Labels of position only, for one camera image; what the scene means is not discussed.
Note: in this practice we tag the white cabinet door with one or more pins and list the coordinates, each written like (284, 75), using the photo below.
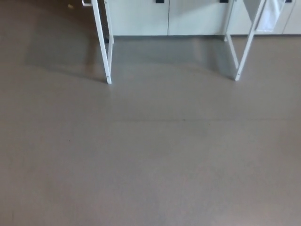
(292, 18)
(195, 16)
(138, 16)

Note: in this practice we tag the white metal desk leg frame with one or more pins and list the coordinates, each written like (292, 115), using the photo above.
(103, 47)
(244, 51)

